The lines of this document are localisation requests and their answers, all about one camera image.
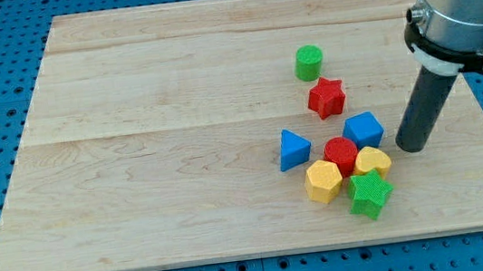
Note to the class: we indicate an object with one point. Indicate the green star block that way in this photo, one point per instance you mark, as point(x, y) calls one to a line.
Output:
point(369, 193)

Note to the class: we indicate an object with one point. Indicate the blue triangle block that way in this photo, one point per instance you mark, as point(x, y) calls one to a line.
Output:
point(295, 150)

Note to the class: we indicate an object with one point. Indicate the blue cube block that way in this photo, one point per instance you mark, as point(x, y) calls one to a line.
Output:
point(364, 130)

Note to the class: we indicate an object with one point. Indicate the yellow hexagon block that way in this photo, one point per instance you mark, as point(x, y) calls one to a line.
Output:
point(323, 181)

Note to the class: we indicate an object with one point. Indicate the light wooden board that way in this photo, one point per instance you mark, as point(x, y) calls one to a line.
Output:
point(152, 138)

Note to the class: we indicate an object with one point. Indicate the red cylinder block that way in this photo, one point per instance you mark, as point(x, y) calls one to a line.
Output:
point(343, 153)

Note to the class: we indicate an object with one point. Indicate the red star block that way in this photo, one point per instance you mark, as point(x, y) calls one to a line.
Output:
point(327, 97)

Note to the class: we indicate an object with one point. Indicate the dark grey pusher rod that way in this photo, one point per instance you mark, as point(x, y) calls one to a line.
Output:
point(429, 94)

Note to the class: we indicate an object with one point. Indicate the yellow heart block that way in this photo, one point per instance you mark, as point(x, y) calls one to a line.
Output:
point(369, 158)

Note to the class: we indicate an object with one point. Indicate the green cylinder block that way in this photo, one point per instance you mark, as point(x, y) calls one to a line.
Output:
point(308, 62)

